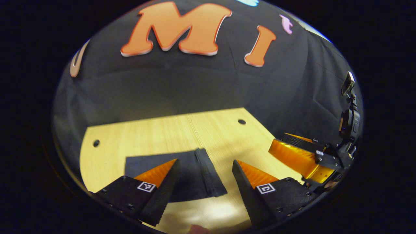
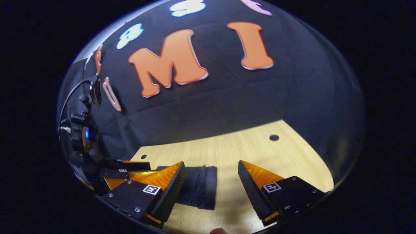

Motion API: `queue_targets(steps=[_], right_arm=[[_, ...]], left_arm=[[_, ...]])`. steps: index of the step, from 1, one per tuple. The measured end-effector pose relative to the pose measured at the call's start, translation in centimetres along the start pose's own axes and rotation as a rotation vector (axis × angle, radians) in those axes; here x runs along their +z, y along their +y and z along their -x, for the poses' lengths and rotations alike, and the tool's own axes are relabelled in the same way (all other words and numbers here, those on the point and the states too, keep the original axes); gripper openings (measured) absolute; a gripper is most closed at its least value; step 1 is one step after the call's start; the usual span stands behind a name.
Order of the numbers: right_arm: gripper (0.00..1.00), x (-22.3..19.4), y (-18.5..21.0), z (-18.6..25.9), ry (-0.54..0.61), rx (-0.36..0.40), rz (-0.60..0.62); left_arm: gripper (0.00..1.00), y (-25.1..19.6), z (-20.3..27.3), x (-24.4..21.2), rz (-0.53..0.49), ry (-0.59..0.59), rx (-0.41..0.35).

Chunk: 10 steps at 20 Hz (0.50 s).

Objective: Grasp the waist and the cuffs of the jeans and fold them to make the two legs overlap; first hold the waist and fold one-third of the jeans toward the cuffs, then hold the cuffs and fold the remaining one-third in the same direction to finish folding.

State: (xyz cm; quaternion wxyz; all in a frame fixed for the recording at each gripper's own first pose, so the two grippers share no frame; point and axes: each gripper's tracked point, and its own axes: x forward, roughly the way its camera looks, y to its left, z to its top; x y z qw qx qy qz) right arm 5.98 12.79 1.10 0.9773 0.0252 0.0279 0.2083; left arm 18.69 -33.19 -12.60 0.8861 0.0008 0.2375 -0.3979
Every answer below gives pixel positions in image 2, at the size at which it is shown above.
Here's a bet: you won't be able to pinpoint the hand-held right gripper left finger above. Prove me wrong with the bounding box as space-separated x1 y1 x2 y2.
94 161 186 228

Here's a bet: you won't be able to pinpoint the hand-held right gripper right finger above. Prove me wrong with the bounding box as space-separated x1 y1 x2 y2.
238 160 326 227

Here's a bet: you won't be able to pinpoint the dark grey jeans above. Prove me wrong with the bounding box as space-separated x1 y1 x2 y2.
156 166 217 210

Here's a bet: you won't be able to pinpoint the black backdrop cloth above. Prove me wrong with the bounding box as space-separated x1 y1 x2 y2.
57 0 364 182

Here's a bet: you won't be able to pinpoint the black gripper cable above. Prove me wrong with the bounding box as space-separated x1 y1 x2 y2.
59 79 93 130

